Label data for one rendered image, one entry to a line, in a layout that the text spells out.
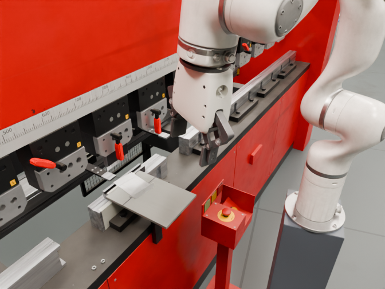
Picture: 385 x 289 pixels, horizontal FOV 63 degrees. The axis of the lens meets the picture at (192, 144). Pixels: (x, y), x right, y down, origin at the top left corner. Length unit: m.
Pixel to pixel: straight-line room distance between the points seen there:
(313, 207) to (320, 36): 2.04
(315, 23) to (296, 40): 0.20
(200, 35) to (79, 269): 0.89
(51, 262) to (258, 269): 1.41
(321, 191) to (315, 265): 0.29
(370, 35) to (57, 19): 0.70
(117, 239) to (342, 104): 0.83
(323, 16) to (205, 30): 2.48
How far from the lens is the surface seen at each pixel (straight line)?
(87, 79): 0.92
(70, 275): 1.14
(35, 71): 0.83
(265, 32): 0.38
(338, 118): 0.89
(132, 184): 1.19
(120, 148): 1.03
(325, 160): 0.95
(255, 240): 2.34
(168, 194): 1.14
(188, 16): 0.43
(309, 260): 1.18
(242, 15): 0.38
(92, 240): 1.21
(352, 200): 2.88
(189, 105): 0.49
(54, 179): 0.94
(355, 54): 0.83
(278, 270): 1.24
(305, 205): 1.07
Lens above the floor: 1.75
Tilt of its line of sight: 33 degrees down
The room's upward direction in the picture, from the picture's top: straight up
